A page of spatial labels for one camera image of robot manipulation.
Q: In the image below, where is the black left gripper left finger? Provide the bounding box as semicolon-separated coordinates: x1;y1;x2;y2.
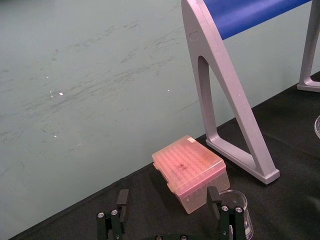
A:
96;188;132;240

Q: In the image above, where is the clear glass beaker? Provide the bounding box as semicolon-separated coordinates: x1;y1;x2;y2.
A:
218;189;255;240

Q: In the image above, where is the pink translucent pipette tip box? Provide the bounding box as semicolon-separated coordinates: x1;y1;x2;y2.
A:
151;134;231;215

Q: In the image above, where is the black table cloth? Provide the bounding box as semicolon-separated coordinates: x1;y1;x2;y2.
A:
8;71;320;240

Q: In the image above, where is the grey rack with blue bar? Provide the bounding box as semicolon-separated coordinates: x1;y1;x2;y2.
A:
180;0;320;186

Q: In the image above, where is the clear round glass dish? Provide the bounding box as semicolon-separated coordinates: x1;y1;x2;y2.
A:
314;114;320;140

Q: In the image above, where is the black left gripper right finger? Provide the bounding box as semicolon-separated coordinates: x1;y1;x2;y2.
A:
206;186;245;240

